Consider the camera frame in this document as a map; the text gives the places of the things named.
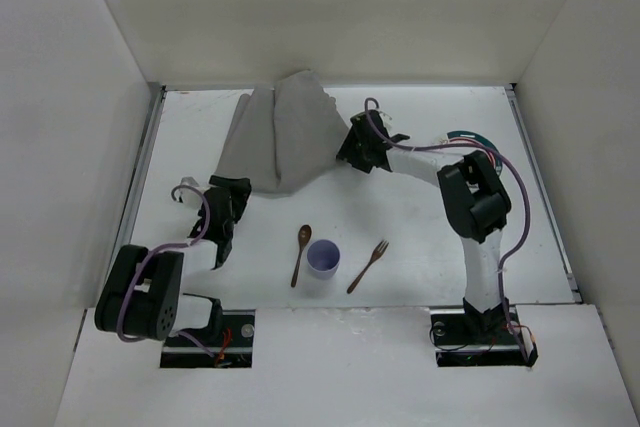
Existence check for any grey cloth placemat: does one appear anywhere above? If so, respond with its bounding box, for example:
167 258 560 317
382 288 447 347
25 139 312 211
215 70 349 196

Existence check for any dark wooden spoon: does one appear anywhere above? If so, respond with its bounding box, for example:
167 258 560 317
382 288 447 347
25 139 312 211
290 224 312 288

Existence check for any white plate with coloured rim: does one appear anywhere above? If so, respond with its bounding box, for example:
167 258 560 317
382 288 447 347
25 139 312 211
441 130 503 172

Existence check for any dark wooden fork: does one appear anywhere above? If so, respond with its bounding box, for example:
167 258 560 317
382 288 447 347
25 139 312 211
346 240 389 295

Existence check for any lilac plastic cup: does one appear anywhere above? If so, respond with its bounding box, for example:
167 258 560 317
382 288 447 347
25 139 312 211
306 239 341 280

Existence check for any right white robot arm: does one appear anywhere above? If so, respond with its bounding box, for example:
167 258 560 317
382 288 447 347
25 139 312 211
336 112 511 336

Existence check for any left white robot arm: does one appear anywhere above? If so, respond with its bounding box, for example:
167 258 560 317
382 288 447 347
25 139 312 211
94 175 252 343

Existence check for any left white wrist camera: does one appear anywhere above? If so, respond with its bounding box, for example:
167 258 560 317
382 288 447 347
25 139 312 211
172 176 205 208

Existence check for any left aluminium table rail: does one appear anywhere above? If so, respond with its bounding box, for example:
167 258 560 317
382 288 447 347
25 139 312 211
99 84 167 306

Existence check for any aluminium table rail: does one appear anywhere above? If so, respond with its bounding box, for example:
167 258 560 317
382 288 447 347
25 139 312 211
99 84 167 306
505 83 584 304

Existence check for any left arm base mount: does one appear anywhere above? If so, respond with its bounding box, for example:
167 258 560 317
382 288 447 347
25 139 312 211
159 310 256 369

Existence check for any right aluminium table rail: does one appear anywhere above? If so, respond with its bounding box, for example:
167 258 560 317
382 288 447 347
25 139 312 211
505 83 584 304

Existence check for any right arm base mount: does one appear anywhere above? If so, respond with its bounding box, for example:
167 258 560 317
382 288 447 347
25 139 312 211
429 308 539 368

